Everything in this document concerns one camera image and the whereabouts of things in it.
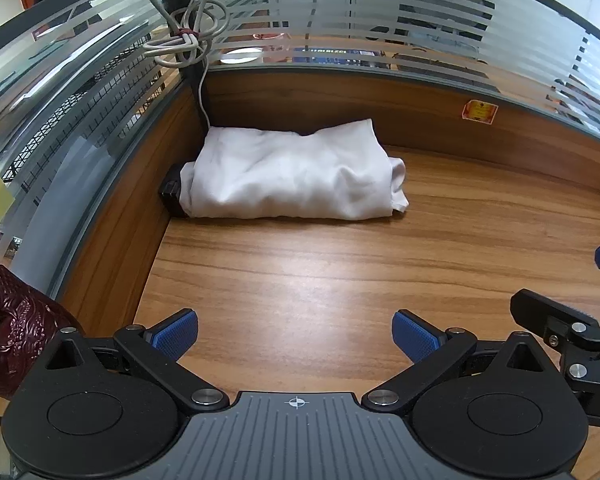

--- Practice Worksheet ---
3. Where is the grey cable bundle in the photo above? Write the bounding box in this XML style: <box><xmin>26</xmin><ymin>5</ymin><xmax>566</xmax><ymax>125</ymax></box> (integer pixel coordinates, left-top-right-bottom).
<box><xmin>132</xmin><ymin>0</ymin><xmax>231</xmax><ymax>131</ymax></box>

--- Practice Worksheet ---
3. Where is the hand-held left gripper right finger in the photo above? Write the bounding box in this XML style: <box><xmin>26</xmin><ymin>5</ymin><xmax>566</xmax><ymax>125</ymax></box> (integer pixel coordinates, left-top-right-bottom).
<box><xmin>361</xmin><ymin>310</ymin><xmax>556</xmax><ymax>413</ymax></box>

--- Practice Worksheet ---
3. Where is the frosted striped glass partition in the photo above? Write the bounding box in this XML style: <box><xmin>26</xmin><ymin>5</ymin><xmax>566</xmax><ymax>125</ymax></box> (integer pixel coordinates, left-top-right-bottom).
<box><xmin>0</xmin><ymin>0</ymin><xmax>600</xmax><ymax>311</ymax></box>

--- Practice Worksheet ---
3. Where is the black power adapter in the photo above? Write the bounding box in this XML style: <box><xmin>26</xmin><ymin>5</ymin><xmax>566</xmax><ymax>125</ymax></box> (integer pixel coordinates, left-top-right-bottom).
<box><xmin>158</xmin><ymin>161</ymin><xmax>196</xmax><ymax>218</ymax></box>

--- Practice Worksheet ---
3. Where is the dark red carved ornament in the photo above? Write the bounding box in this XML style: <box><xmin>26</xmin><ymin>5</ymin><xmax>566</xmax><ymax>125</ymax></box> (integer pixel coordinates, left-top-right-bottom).
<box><xmin>0</xmin><ymin>260</ymin><xmax>86</xmax><ymax>401</ymax></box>

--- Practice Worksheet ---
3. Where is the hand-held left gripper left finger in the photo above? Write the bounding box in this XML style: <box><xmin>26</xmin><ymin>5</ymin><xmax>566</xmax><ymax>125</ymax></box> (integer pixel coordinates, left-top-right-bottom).
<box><xmin>45</xmin><ymin>308</ymin><xmax>229</xmax><ymax>411</ymax></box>

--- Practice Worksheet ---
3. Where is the red yellow sticker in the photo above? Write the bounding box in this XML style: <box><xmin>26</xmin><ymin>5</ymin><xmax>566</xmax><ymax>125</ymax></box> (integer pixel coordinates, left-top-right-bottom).
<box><xmin>461</xmin><ymin>100</ymin><xmax>497</xmax><ymax>124</ymax></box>

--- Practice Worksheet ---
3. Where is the white shirt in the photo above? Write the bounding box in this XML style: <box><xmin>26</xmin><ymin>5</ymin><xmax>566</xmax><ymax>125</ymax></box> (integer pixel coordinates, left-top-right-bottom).
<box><xmin>180</xmin><ymin>118</ymin><xmax>410</xmax><ymax>221</ymax></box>

